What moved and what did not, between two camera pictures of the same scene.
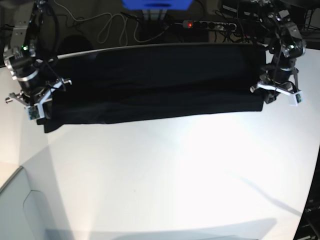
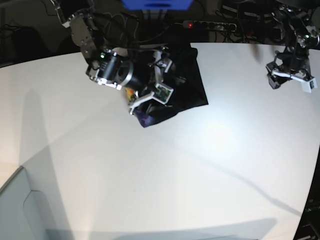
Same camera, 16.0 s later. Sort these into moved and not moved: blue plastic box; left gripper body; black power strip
Moved: left gripper body
Not moved: black power strip; blue plastic box
